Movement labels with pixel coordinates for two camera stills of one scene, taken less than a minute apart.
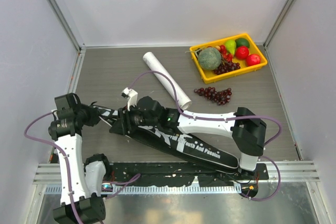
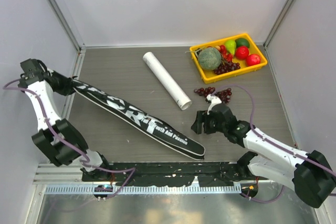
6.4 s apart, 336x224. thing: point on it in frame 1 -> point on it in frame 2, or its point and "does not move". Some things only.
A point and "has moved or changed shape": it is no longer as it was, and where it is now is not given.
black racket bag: x=217 y=149 -> x=140 y=120
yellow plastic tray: x=224 y=59 does not move
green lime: x=242 y=42 does not move
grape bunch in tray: x=227 y=67 does not move
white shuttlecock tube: x=184 y=101 has moved or changed shape
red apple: x=242 y=52 does not move
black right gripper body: x=134 y=117 -> x=211 y=125
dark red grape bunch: x=219 y=97 does not move
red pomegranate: x=252 y=59 does not move
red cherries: x=228 y=57 does not move
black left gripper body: x=89 y=115 -> x=61 y=84
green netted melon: x=209 y=58 does not move
